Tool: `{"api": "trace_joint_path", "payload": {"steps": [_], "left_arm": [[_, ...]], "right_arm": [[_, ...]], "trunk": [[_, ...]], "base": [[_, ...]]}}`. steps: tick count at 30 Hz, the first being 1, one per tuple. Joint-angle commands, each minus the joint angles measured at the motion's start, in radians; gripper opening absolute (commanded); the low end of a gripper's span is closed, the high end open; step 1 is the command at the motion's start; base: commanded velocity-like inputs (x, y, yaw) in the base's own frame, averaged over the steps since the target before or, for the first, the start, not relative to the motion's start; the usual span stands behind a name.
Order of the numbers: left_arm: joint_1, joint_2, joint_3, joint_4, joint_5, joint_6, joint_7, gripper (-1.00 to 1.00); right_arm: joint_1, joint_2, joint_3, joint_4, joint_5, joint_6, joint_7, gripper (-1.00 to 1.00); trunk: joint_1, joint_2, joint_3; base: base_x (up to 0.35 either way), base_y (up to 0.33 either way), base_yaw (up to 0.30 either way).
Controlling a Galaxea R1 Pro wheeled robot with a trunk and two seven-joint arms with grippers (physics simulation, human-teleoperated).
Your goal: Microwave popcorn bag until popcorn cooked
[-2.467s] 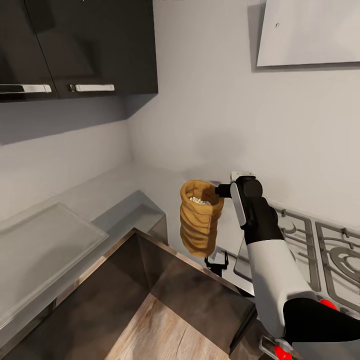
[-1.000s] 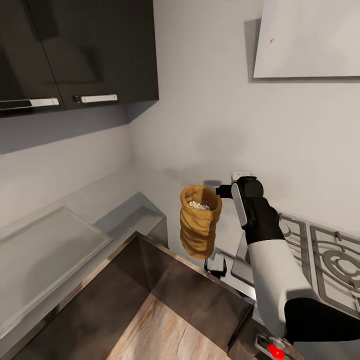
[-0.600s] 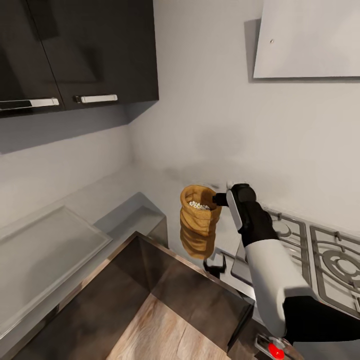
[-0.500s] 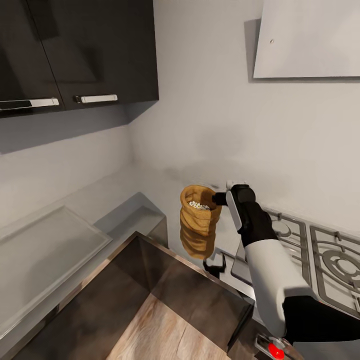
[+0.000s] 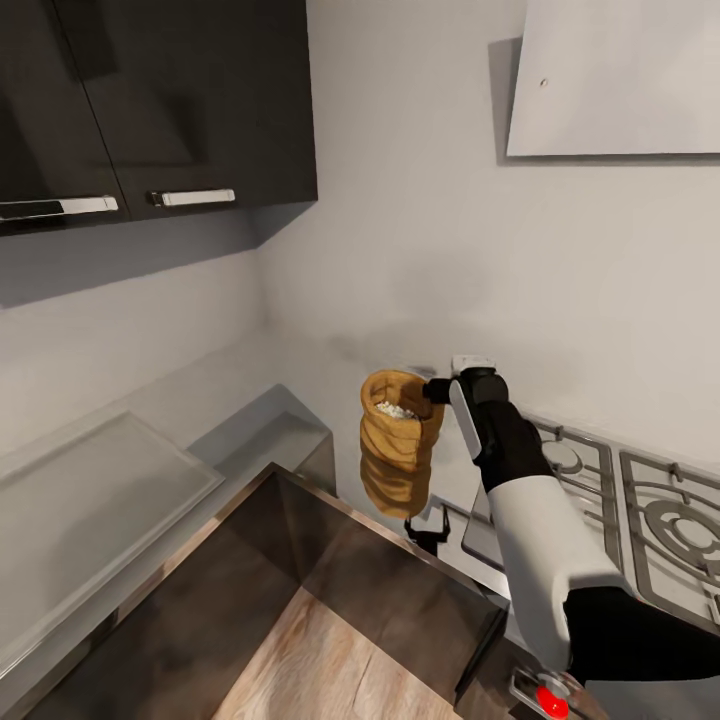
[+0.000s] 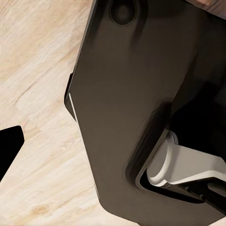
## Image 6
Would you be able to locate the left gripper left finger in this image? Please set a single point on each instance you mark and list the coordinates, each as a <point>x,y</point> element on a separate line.
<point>11,141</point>

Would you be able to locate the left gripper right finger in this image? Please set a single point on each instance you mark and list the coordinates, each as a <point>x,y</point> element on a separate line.
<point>218,139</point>

